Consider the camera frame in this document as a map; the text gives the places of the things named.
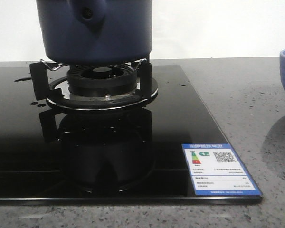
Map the blue white energy label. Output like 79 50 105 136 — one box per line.
182 143 262 197

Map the black gas burner head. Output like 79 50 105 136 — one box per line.
67 66 137 97

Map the black glass stove top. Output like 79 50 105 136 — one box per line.
0 65 263 205

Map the round metal burner base ring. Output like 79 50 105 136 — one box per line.
45 76 159 112

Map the dark blue cooking pot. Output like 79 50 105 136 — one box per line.
36 0 152 65

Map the black pot support grate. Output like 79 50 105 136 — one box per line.
29 58 157 103

